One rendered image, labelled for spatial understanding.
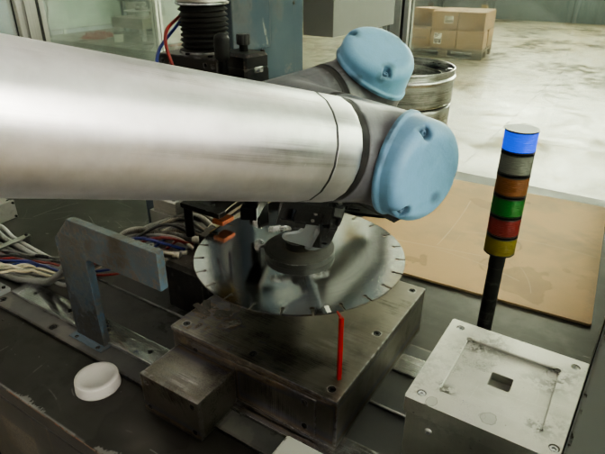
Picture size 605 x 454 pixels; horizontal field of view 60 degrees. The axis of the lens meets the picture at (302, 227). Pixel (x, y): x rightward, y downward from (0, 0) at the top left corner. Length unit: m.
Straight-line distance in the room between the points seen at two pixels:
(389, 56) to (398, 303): 0.49
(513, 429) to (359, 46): 0.44
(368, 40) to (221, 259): 0.43
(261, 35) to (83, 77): 0.77
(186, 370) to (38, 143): 0.61
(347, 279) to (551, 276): 0.60
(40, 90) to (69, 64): 0.02
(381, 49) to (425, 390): 0.40
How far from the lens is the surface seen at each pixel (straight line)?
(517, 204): 0.80
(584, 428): 0.52
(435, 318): 1.06
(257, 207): 0.81
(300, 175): 0.32
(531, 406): 0.70
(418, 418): 0.69
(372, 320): 0.86
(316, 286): 0.75
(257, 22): 1.00
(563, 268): 1.30
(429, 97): 1.41
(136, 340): 1.00
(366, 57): 0.51
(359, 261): 0.82
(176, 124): 0.27
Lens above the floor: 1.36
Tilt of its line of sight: 27 degrees down
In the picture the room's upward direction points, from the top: straight up
